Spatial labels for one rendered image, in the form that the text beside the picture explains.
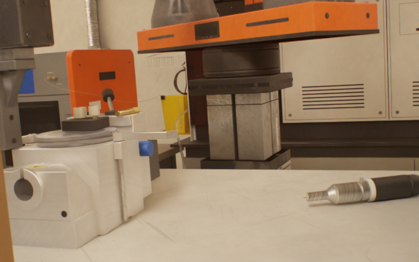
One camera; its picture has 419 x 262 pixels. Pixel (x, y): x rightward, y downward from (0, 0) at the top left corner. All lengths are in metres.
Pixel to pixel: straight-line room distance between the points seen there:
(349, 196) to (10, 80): 0.38
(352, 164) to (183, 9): 1.11
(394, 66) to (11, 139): 1.67
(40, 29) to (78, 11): 3.30
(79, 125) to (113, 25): 3.11
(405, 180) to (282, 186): 0.16
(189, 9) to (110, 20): 2.60
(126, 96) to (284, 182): 1.40
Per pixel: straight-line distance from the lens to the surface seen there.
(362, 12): 0.92
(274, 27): 0.88
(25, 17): 0.55
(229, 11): 2.20
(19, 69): 0.56
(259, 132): 1.01
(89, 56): 1.87
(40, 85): 1.88
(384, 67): 2.08
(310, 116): 2.12
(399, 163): 2.05
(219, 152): 1.04
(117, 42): 3.69
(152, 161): 0.72
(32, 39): 0.55
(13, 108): 0.59
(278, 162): 1.05
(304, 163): 2.08
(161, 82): 3.55
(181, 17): 1.14
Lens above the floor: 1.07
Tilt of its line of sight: 7 degrees down
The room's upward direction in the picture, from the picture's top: 4 degrees counter-clockwise
